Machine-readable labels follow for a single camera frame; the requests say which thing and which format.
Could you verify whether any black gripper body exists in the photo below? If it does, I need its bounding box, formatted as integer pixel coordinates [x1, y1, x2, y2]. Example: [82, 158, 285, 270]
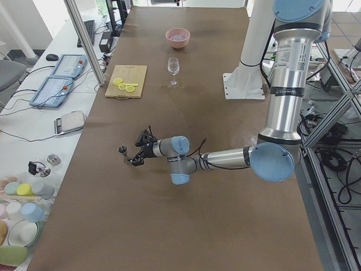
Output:
[140, 145, 155, 160]

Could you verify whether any steel cocktail jigger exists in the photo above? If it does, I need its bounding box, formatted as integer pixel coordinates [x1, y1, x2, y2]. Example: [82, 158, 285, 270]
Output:
[118, 145, 130, 164]

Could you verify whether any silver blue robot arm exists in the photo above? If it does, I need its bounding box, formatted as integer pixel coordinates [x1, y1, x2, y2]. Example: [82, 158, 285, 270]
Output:
[129, 1, 332, 185]

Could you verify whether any clear wine glass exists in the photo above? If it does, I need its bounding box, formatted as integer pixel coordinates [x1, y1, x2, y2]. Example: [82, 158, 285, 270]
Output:
[168, 57, 180, 87]

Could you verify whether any clear ice cubes pile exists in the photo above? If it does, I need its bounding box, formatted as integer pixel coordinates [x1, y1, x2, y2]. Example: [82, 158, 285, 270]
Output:
[169, 32, 189, 42]

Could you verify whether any yellow lemon slice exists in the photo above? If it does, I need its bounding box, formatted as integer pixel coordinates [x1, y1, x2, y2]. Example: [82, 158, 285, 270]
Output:
[118, 83, 127, 90]
[125, 86, 135, 93]
[113, 77, 123, 86]

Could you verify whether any white kitchen scale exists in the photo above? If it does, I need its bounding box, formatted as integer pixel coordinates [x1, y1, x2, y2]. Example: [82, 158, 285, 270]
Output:
[54, 111, 85, 135]

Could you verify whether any bamboo cutting board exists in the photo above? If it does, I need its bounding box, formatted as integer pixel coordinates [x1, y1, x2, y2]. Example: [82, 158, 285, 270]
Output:
[105, 65, 147, 99]

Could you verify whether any grey cup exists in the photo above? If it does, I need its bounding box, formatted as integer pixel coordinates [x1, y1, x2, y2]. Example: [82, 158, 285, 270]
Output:
[32, 181, 55, 199]

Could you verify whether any light blue cup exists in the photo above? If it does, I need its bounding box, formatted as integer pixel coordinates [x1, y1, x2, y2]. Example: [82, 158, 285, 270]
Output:
[21, 202, 45, 222]

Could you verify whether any yellow cup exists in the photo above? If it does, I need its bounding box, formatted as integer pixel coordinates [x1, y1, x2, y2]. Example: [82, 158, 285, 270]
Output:
[16, 183, 35, 196]

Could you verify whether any black power adapter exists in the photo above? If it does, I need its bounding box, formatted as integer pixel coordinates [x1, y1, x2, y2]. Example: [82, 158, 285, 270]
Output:
[99, 32, 113, 53]

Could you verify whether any pink bowl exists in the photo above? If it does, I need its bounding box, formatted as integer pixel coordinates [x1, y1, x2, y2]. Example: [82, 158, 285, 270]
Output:
[165, 28, 191, 49]

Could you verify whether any green cup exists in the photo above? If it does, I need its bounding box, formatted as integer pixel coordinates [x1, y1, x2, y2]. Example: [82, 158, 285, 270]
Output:
[5, 182, 19, 195]

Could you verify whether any white cup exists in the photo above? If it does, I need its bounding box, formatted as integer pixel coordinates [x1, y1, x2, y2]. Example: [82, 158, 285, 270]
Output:
[6, 202, 24, 221]

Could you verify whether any black computer mouse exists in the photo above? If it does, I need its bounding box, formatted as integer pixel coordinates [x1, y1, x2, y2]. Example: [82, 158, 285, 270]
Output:
[46, 54, 59, 62]

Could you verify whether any white green rimmed bowl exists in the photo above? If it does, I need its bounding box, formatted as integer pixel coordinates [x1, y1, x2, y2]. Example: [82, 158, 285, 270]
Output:
[7, 220, 39, 247]

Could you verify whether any black keyboard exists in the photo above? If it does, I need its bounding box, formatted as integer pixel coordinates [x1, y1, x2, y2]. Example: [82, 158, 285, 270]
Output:
[77, 20, 95, 47]

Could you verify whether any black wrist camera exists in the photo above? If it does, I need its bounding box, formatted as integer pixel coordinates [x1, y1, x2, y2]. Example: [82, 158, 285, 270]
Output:
[135, 126, 158, 147]

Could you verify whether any aluminium frame post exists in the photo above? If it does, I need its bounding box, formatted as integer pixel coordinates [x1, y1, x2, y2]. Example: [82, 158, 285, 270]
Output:
[64, 0, 105, 86]

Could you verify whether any white camera stand column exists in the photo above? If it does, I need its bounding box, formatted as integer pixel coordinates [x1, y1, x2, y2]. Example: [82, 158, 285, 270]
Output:
[223, 0, 275, 99]

